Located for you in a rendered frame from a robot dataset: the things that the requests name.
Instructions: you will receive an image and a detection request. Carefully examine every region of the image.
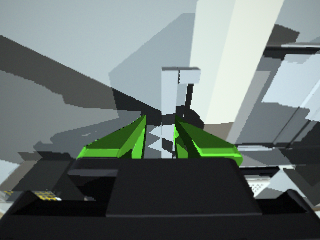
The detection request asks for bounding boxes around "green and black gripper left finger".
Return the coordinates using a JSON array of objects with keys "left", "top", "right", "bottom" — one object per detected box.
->
[{"left": 77, "top": 115, "right": 147, "bottom": 158}]

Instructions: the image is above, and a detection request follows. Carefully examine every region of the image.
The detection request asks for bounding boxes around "grey flat mat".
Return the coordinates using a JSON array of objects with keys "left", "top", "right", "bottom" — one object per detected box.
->
[{"left": 0, "top": 0, "right": 320, "bottom": 184}]

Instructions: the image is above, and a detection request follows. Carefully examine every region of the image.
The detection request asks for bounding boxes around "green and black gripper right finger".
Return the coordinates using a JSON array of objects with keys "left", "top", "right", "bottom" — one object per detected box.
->
[{"left": 173, "top": 114, "right": 243, "bottom": 166}]

